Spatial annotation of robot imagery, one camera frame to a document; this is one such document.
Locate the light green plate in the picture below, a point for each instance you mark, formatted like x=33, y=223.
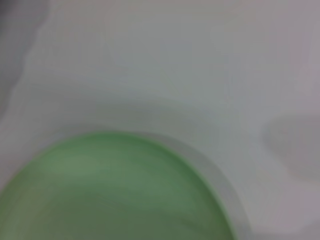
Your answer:
x=112, y=190

